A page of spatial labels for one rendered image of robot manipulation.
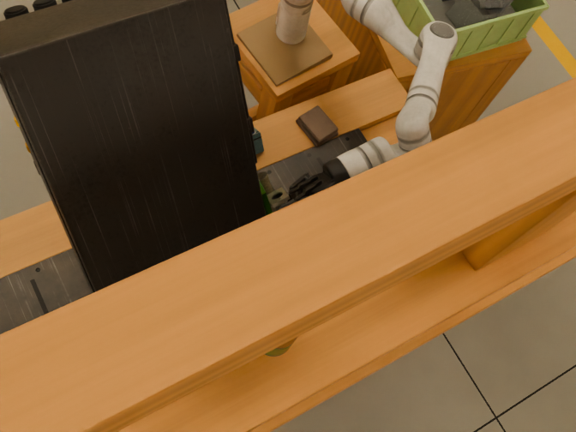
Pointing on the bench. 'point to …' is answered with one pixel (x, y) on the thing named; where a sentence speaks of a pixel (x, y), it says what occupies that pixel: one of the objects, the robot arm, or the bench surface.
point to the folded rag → (317, 126)
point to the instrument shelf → (351, 340)
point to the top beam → (283, 273)
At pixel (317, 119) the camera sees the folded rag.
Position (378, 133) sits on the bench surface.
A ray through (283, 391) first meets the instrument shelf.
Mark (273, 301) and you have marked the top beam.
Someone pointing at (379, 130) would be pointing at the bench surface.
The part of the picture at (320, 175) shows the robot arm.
